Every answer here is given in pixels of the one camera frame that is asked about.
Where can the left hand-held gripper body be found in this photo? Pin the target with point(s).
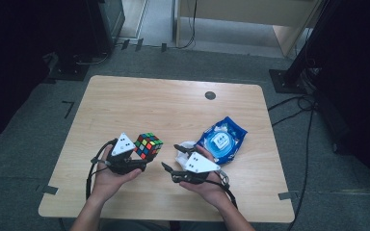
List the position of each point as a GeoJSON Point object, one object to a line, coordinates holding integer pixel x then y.
{"type": "Point", "coordinates": [123, 157]}

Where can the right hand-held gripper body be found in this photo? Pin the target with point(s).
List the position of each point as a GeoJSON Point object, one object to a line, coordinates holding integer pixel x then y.
{"type": "Point", "coordinates": [199, 166]}

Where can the multicoloured puzzle cube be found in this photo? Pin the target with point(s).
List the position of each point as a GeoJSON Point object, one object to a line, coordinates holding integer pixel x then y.
{"type": "Point", "coordinates": [148, 146]}

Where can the blue wet wipes pack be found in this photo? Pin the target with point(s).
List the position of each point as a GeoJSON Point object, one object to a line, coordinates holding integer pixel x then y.
{"type": "Point", "coordinates": [223, 141]}

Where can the person's right hand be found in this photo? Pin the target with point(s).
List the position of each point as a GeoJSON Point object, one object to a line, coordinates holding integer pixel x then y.
{"type": "Point", "coordinates": [210, 189]}

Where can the person's left hand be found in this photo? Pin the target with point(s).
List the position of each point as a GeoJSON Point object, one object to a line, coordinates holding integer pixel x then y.
{"type": "Point", "coordinates": [109, 183]}

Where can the black round table grommet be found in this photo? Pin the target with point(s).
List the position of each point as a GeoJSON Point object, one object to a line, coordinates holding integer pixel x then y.
{"type": "Point", "coordinates": [210, 95]}

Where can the person's lap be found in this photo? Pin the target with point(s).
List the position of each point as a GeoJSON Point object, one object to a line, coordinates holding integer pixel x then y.
{"type": "Point", "coordinates": [147, 226]}

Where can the black angled floor tape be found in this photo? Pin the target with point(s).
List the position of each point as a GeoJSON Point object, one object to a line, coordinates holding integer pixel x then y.
{"type": "Point", "coordinates": [68, 107]}

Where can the grey tape strip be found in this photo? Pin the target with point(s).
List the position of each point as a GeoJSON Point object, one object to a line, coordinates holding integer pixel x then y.
{"type": "Point", "coordinates": [287, 195]}
{"type": "Point", "coordinates": [49, 190]}

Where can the black floor tape strip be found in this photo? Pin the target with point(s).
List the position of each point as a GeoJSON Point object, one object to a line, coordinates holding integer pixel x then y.
{"type": "Point", "coordinates": [125, 44]}
{"type": "Point", "coordinates": [164, 47]}
{"type": "Point", "coordinates": [139, 45]}

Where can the black stand with base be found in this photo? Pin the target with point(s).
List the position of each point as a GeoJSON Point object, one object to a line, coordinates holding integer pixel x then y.
{"type": "Point", "coordinates": [289, 80]}

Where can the dark cabinet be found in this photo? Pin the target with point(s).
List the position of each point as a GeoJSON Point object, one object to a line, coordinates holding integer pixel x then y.
{"type": "Point", "coordinates": [109, 22]}

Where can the light wooden cabinet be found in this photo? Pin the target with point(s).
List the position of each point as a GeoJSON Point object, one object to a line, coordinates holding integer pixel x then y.
{"type": "Point", "coordinates": [253, 12]}

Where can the black stand base plate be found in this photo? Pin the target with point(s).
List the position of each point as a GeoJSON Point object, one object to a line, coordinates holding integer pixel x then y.
{"type": "Point", "coordinates": [69, 69]}

